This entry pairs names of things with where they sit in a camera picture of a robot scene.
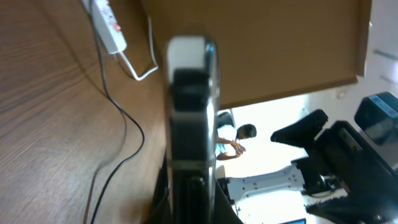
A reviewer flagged person in background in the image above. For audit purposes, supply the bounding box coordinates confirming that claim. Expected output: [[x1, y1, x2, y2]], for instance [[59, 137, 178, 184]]
[[215, 111, 257, 161]]

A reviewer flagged black charging cable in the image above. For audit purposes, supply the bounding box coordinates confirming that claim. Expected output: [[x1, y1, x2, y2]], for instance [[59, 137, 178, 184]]
[[86, 0, 146, 224]]

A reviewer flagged white power strip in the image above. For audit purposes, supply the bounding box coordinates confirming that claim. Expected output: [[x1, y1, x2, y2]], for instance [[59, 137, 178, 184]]
[[82, 0, 127, 54]]

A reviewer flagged white power strip cord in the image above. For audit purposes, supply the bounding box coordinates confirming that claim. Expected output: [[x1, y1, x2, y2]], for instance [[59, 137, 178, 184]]
[[117, 15, 159, 82]]

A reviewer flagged black smartphone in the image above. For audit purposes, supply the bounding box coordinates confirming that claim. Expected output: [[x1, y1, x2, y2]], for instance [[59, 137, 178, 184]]
[[165, 35, 220, 223]]

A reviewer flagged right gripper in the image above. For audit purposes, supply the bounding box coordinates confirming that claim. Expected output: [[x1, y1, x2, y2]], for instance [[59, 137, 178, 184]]
[[271, 109, 397, 224]]

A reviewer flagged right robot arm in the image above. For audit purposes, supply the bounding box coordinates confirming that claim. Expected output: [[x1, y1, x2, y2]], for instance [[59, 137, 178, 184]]
[[219, 92, 397, 223]]

